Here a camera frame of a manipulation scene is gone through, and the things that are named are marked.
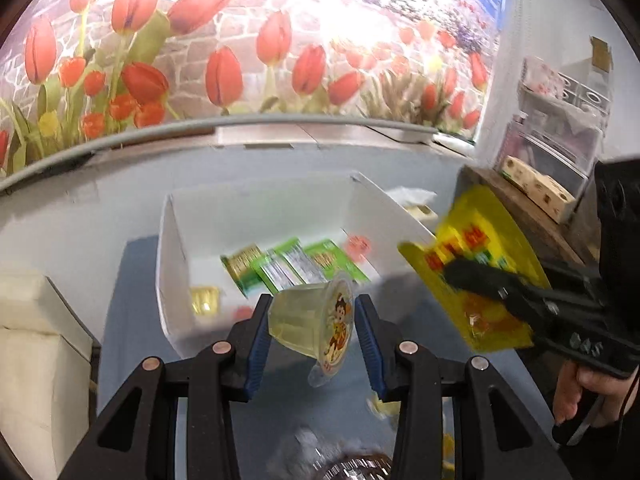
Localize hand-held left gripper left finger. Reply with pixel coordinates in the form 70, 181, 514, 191
60, 294, 273, 480

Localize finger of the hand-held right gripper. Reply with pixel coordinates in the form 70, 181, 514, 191
442, 257, 553, 322

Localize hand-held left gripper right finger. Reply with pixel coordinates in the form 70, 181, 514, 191
355, 294, 573, 480

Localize yellow snack packet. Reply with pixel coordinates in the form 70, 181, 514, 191
397, 184, 551, 352

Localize clear cartoon lid jelly cup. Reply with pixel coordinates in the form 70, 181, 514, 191
267, 270, 358, 388

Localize yellow jelly cup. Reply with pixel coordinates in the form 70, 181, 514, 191
189, 285, 222, 317

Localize green gold snack packet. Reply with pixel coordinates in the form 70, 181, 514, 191
221, 243, 264, 294

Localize green striped snack packet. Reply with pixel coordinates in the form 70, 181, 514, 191
252, 239, 327, 294

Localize large green snack packet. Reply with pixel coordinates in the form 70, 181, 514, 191
305, 239, 369, 282

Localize white box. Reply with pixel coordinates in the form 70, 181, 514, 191
155, 171, 441, 361

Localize clear packet of dark snacks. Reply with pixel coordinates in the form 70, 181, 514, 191
280, 427, 393, 480

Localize person's right hand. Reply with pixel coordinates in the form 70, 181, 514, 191
552, 361, 640, 427

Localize small green candy packet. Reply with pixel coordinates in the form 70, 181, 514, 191
367, 394, 402, 421

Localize clear plastic tub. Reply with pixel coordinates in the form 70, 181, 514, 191
567, 160, 601, 233

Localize wooden shelf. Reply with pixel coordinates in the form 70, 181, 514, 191
460, 165, 601, 267

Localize tissue box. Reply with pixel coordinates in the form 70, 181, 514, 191
387, 186, 440, 222

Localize cheese print box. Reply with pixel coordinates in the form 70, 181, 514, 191
500, 155, 576, 224

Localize clear storage box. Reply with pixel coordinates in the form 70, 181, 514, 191
492, 110, 603, 196

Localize white drawer organizer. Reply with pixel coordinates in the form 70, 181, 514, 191
520, 57, 613, 128

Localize pink floral box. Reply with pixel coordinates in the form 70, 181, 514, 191
522, 57, 563, 97

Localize brown cardboard flap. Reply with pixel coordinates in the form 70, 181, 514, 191
589, 36, 614, 73

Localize cream leather sofa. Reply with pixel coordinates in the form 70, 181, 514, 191
0, 272, 97, 480

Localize tulip wall poster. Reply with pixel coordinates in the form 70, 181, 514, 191
0, 0, 503, 196

